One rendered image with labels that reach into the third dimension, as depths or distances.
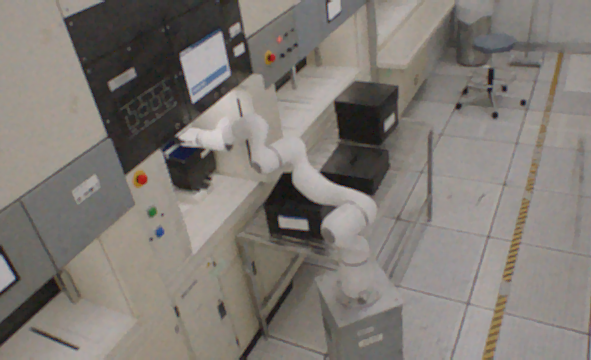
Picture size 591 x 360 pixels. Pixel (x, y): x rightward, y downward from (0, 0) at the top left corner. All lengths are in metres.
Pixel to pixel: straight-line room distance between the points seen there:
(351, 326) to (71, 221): 1.07
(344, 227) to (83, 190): 0.86
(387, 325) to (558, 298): 1.35
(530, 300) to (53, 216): 2.48
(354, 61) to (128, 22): 2.19
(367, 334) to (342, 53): 2.21
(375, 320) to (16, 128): 1.40
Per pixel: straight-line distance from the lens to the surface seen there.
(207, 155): 2.61
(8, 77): 1.61
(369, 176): 2.59
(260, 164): 1.97
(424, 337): 2.98
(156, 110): 1.99
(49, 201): 1.72
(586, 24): 6.21
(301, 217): 2.34
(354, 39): 3.72
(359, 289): 2.07
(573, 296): 3.31
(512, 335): 3.05
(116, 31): 1.85
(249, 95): 2.40
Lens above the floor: 2.32
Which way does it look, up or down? 34 degrees down
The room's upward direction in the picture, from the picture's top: 9 degrees counter-clockwise
